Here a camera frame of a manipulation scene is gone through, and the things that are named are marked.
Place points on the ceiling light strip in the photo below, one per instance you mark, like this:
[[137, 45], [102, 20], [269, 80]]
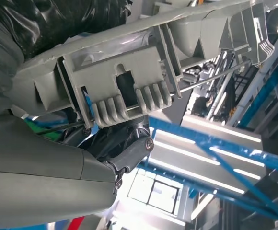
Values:
[[201, 177]]

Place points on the blue metal shelf rack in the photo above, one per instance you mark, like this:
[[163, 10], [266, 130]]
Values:
[[225, 145]]

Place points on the bright ceiling light panel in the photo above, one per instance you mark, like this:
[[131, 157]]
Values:
[[162, 196]]

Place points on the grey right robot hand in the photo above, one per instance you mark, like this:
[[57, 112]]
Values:
[[33, 177]]

